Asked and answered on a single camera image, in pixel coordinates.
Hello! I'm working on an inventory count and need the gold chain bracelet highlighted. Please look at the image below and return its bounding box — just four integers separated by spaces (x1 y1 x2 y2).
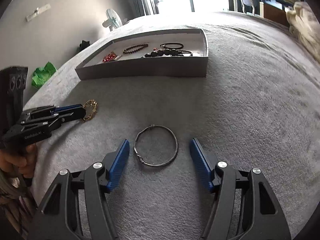
80 99 98 123

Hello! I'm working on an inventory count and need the red bead gold necklace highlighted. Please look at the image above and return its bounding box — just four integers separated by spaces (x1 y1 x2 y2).
101 51 121 64

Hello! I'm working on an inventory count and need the maroon beaded bracelet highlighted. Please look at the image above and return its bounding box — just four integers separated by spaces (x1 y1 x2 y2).
122 43 149 55

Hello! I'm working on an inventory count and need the black hair tie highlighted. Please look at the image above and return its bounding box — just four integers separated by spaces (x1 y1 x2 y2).
159 42 185 51

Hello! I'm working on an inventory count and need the large black bead bracelet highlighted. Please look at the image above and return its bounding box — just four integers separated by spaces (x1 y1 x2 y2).
143 48 194 59

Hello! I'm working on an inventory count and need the patterned sleeve forearm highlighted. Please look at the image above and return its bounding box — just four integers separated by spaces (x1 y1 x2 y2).
0 169 37 240

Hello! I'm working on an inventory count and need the left hand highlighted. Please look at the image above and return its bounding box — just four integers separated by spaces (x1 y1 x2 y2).
1 144 38 178

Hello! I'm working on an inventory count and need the green plastic bag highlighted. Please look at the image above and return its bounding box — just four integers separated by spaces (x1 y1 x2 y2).
31 62 57 89

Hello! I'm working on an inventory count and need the black object on floor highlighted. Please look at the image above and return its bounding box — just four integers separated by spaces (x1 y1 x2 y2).
79 40 91 51

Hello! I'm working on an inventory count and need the white standing fan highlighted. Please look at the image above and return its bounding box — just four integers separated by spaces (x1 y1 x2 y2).
102 9 123 31

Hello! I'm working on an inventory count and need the grey bed blanket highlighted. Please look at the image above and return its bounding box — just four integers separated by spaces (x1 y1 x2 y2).
25 12 319 239

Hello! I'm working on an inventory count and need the grey cardboard tray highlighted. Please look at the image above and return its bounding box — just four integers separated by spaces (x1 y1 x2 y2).
75 29 208 80

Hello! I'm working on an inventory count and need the cream crumpled blanket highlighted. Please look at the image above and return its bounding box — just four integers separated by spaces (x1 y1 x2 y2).
286 2 320 62

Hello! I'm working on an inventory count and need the blue desk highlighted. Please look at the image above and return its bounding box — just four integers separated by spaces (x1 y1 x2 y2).
257 0 304 27

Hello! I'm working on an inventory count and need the dark metal ring bangle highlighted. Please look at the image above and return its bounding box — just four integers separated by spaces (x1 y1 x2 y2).
133 124 179 168

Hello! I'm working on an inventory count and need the white wall bracket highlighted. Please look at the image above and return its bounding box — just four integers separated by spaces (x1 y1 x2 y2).
25 4 51 22

